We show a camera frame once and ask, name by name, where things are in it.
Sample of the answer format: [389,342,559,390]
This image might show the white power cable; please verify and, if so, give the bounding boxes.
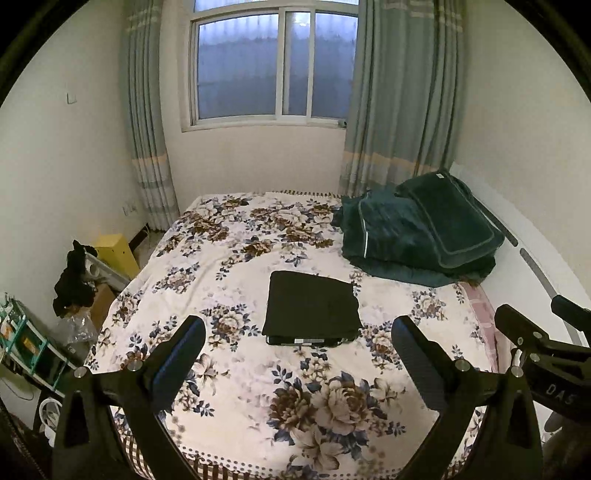
[37,397,63,446]

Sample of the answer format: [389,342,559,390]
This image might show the pink mattress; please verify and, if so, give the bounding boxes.
[459,281,502,372]

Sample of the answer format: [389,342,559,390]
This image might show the green storage rack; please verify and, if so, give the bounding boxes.
[0,295,77,398]

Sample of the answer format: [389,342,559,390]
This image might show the clear plastic bag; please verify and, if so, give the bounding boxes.
[55,311,99,363]

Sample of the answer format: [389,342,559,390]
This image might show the dark green quilt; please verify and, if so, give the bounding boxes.
[330,188,497,288]

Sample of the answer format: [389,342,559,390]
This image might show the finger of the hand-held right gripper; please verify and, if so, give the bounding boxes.
[551,294,591,334]
[494,303,591,366]

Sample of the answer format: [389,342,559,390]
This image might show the white framed window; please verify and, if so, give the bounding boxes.
[181,0,361,134]

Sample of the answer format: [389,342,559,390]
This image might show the dark green pillow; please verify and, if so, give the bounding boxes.
[394,171,506,269]

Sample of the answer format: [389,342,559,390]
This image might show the grey-green striped curtain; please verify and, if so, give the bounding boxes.
[121,0,181,232]
[338,0,465,198]

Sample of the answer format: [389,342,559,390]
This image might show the white bed headboard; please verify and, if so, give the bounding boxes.
[450,161,591,347]

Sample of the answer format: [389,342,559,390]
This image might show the floral bed blanket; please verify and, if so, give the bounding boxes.
[83,191,497,474]

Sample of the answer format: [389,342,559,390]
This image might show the black cloth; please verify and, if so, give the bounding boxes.
[53,240,99,318]

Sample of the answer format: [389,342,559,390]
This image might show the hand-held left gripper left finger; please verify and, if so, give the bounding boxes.
[52,316,206,480]

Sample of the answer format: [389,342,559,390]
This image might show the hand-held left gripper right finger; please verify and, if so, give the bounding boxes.
[391,316,544,480]

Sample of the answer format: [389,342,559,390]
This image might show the cardboard box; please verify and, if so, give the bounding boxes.
[89,282,117,329]

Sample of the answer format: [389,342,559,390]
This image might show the yellow box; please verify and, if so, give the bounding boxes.
[95,233,140,278]

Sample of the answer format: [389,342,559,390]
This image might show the dark green striped pants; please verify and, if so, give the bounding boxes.
[262,270,363,348]

